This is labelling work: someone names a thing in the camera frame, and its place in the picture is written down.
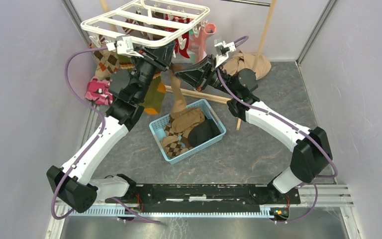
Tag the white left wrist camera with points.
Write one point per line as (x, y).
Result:
(123, 45)

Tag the pink sock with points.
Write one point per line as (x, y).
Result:
(197, 43)

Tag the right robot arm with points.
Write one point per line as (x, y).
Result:
(310, 148)

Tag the green striped sock right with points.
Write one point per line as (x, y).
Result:
(155, 95)

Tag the tan brown sock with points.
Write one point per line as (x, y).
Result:
(179, 101)

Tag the green striped sock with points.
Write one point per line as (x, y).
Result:
(155, 95)
(125, 63)

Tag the black sock in basket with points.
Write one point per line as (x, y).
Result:
(203, 132)

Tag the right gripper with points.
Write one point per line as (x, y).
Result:
(200, 76)

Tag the wooden frame stand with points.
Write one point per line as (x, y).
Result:
(218, 99)

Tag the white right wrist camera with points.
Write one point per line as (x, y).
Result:
(222, 52)

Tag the beige cloth pile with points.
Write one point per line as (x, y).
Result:
(242, 60)

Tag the red snowflake sock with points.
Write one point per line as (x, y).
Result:
(182, 43)

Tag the tan sock in basket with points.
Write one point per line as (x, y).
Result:
(189, 118)

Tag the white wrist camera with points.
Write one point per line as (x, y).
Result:
(123, 45)
(222, 52)

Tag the green striped sock left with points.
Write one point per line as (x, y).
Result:
(125, 63)

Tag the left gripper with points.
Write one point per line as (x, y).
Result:
(160, 58)

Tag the argyle sock left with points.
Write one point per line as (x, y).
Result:
(107, 64)

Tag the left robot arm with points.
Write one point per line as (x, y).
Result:
(72, 182)

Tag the blue plastic basket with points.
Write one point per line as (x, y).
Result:
(157, 129)

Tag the white plastic clip hanger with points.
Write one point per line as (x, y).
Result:
(147, 16)

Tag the argyle sock in basket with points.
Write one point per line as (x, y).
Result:
(175, 143)

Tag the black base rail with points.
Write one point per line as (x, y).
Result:
(207, 198)

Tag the pink camouflage cloth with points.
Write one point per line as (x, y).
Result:
(98, 92)

